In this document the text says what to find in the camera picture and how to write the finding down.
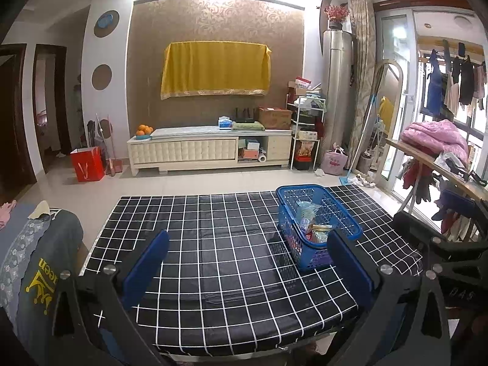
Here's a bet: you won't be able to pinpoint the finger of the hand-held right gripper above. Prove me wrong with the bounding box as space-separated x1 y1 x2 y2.
393 211 488 275

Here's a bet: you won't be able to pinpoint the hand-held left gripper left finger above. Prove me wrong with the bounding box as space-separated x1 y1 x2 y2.
48 230 170 366

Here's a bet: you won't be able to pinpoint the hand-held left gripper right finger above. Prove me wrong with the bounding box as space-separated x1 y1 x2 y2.
327 230 454 366

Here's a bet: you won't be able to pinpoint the light blue bun packet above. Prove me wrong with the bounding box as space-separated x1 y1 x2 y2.
297 202 323 233

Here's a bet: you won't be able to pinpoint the blue plastic basket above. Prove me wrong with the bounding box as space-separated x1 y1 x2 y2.
275 185 363 271

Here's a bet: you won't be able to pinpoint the wooden drying rack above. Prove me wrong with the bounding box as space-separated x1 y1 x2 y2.
385 137 488 237

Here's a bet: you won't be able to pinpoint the blue flat mop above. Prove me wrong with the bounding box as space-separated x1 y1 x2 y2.
339 97 380 186

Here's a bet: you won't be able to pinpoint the black white checkered tablecloth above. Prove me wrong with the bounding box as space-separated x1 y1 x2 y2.
79 185 424 355

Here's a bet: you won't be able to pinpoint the pink quilt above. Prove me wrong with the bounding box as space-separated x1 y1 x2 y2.
402 119 469 159

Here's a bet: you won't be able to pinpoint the dark grey printed cloth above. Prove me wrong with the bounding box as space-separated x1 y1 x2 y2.
11 208 84 351

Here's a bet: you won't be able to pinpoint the pink tote bag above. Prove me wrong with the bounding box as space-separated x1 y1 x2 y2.
320 147 348 176

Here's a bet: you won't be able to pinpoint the arched standing mirror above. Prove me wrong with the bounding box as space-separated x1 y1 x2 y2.
358 60 405 191

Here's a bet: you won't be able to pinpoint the red paper bag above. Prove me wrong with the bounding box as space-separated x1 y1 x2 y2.
70 146 105 182

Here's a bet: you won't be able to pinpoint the cream tv cabinet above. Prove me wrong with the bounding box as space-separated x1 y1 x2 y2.
127 127 293 176

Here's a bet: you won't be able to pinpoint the broom and dustpan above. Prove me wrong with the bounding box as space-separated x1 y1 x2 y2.
87 113 123 178

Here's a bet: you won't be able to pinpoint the blue grey floral cloth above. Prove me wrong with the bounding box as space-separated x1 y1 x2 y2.
0 202 52 313

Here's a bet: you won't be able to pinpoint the white shelf rack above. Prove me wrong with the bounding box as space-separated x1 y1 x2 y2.
290 96 327 171

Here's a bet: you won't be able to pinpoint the pink cloth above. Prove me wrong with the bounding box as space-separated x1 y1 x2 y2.
0 200 18 229

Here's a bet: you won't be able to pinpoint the silver standing air conditioner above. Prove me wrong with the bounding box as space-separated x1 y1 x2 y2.
323 28 355 161

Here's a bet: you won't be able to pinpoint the hanging clothes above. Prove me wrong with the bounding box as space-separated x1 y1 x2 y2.
423 42 488 119

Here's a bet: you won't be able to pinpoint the patterned beige curtain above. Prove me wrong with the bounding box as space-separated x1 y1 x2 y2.
349 0 378 172

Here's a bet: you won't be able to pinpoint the brown cardboard box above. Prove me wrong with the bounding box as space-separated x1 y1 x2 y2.
258 107 292 130

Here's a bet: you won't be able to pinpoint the yellow cloth cover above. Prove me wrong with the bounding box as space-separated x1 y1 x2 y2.
160 41 272 100

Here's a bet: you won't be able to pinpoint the red flower vase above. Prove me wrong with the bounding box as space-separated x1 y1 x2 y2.
324 5 350 30

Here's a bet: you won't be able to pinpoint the dark wooden door frame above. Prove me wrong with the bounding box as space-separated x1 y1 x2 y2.
0 44 39 195
34 45 73 157

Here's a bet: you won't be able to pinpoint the brown round wall disc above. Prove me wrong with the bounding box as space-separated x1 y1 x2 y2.
91 64 113 88

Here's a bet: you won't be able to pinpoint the blue round wall plate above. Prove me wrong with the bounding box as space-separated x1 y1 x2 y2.
94 9 120 38

